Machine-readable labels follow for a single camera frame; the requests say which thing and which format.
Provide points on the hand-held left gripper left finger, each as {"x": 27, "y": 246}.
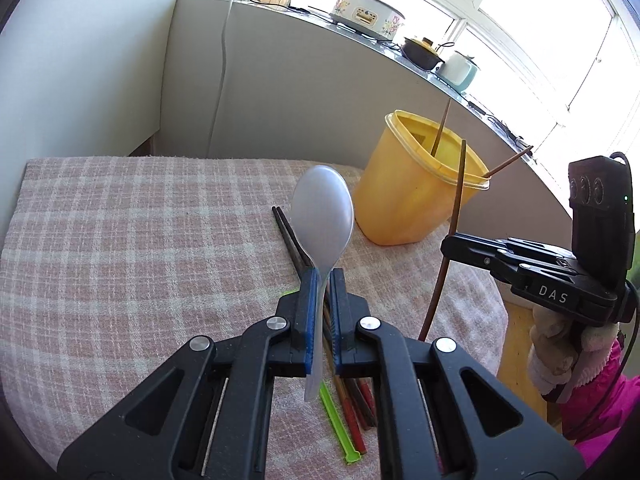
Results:
{"x": 310, "y": 300}

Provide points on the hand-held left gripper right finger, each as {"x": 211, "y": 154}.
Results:
{"x": 336, "y": 310}

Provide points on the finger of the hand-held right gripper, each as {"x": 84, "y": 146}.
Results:
{"x": 540, "y": 274}
{"x": 475, "y": 249}

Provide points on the brown wooden chopstick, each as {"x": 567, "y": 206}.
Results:
{"x": 442, "y": 125}
{"x": 507, "y": 162}
{"x": 458, "y": 195}

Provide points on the dark chopstick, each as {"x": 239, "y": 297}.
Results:
{"x": 296, "y": 240}
{"x": 289, "y": 240}

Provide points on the yellow plastic container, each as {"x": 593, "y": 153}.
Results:
{"x": 400, "y": 200}

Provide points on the white plastic spoon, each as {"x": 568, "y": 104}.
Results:
{"x": 322, "y": 210}

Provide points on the reddish brown chopstick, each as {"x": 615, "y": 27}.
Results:
{"x": 361, "y": 402}
{"x": 356, "y": 435}

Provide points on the person's right hand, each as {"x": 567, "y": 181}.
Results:
{"x": 550, "y": 345}

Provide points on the green plastic stick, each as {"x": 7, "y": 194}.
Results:
{"x": 337, "y": 425}

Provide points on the light blue pot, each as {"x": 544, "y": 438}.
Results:
{"x": 457, "y": 72}

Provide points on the pink checked cloth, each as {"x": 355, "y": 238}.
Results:
{"x": 125, "y": 260}

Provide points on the black pot with yellow lid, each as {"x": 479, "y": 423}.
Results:
{"x": 420, "y": 55}

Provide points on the white floral electric cooker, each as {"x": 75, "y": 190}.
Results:
{"x": 365, "y": 10}

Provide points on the grey windowsill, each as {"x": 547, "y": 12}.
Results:
{"x": 320, "y": 17}

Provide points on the white cabinet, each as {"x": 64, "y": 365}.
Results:
{"x": 100, "y": 60}

